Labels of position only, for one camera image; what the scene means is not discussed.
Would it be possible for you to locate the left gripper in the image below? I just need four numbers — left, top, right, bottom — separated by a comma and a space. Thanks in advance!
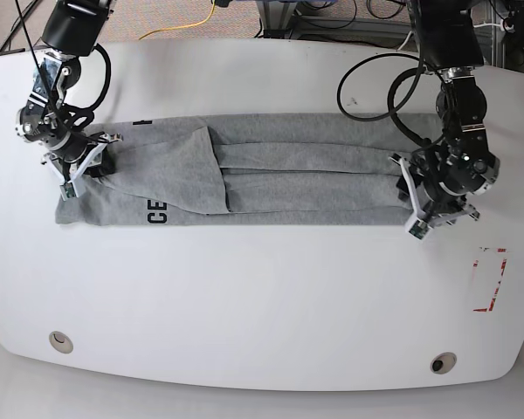
390, 148, 481, 229

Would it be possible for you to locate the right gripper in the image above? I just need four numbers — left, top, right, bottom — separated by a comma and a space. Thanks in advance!
41, 132, 123, 186

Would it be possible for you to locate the grey t-shirt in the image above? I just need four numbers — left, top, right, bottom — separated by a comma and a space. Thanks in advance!
55, 113, 415, 226

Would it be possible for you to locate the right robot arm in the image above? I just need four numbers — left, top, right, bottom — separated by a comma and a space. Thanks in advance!
16, 1, 122, 200

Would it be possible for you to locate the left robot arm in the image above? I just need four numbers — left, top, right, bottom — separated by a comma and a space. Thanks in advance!
375, 1, 500, 239

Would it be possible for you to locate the red tape rectangle marking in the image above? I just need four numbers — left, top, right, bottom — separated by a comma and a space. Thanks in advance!
468, 247, 510, 313

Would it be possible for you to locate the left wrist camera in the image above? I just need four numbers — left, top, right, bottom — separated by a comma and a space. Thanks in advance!
404, 217, 431, 240

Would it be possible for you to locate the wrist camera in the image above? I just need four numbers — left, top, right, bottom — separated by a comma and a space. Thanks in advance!
404, 217, 431, 240
59, 179, 86, 201

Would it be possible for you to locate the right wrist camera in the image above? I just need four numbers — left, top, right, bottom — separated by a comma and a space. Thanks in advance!
59, 179, 86, 201

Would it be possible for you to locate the black floor cable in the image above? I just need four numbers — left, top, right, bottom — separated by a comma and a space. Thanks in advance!
0, 0, 40, 53

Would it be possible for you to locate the right table cable grommet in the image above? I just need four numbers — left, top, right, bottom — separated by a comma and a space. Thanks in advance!
430, 352, 458, 374

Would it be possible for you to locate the table cable grommet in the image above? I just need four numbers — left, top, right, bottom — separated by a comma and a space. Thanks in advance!
49, 331, 73, 354
430, 352, 458, 374

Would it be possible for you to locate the left table cable grommet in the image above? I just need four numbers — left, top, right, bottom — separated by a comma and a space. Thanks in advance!
49, 331, 73, 354

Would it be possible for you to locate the white cable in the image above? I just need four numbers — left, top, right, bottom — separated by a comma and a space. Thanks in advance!
396, 20, 503, 52

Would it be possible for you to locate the yellow cable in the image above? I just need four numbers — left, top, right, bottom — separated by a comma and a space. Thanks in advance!
138, 0, 215, 41

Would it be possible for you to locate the aluminium frame rail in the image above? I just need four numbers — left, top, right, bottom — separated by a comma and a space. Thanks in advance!
255, 1, 506, 69

